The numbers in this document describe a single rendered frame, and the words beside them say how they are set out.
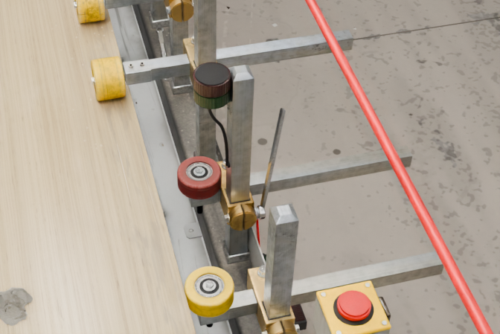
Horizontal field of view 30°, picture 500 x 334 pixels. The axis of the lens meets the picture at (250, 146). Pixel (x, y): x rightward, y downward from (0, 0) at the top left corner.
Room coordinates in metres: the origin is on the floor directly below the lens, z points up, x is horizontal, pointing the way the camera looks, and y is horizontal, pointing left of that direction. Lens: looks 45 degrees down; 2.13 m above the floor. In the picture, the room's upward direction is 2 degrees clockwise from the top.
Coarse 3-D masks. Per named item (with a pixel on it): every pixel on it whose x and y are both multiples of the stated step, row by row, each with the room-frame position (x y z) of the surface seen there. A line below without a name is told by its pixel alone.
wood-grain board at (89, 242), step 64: (0, 0) 1.65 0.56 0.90; (64, 0) 1.65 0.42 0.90; (0, 64) 1.43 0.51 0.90; (64, 64) 1.44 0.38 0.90; (0, 128) 1.25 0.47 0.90; (64, 128) 1.26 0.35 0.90; (128, 128) 1.26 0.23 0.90; (0, 192) 1.09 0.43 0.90; (64, 192) 1.09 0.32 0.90; (128, 192) 1.10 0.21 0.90; (0, 256) 0.95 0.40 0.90; (64, 256) 0.95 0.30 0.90; (128, 256) 0.96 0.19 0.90; (0, 320) 0.82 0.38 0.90; (64, 320) 0.83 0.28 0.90; (128, 320) 0.83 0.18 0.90; (192, 320) 0.84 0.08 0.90
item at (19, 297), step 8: (16, 288) 0.88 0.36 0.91; (0, 296) 0.85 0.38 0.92; (8, 296) 0.86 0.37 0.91; (16, 296) 0.86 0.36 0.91; (24, 296) 0.86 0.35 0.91; (0, 304) 0.85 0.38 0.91; (8, 304) 0.84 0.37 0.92; (16, 304) 0.85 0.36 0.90; (24, 304) 0.85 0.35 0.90; (0, 312) 0.83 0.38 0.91; (8, 312) 0.83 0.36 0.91; (16, 312) 0.83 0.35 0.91; (24, 312) 0.84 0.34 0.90; (8, 320) 0.82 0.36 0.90; (16, 320) 0.82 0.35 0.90
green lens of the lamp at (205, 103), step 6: (198, 96) 1.10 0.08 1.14; (222, 96) 1.10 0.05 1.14; (228, 96) 1.11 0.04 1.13; (198, 102) 1.10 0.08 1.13; (204, 102) 1.09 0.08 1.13; (210, 102) 1.09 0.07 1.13; (216, 102) 1.09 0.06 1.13; (222, 102) 1.10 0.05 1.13; (210, 108) 1.09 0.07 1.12; (216, 108) 1.09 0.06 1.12
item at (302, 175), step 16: (336, 160) 1.24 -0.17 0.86; (352, 160) 1.24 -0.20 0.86; (368, 160) 1.24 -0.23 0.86; (384, 160) 1.24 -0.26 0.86; (256, 176) 1.19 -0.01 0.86; (272, 176) 1.19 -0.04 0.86; (288, 176) 1.19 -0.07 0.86; (304, 176) 1.20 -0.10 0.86; (320, 176) 1.20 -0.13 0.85; (336, 176) 1.21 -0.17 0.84; (352, 176) 1.22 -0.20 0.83; (256, 192) 1.17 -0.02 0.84
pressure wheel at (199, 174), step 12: (204, 156) 1.19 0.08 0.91; (180, 168) 1.16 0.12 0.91; (192, 168) 1.16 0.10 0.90; (204, 168) 1.16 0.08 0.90; (216, 168) 1.16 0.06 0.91; (180, 180) 1.13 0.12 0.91; (192, 180) 1.13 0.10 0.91; (204, 180) 1.13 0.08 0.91; (216, 180) 1.13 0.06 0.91; (192, 192) 1.11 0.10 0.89; (204, 192) 1.11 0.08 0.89; (216, 192) 1.13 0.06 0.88
